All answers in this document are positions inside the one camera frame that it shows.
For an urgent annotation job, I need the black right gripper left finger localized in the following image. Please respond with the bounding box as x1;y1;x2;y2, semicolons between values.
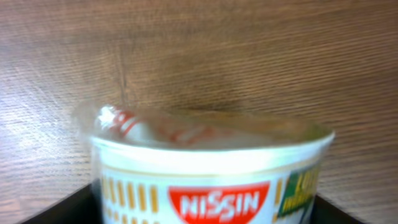
19;183;103;224

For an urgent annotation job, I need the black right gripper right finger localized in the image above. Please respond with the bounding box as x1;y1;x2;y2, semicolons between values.
310;195;364;224

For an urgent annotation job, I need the cup noodles container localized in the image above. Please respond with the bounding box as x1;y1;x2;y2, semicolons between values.
73;103;335;224

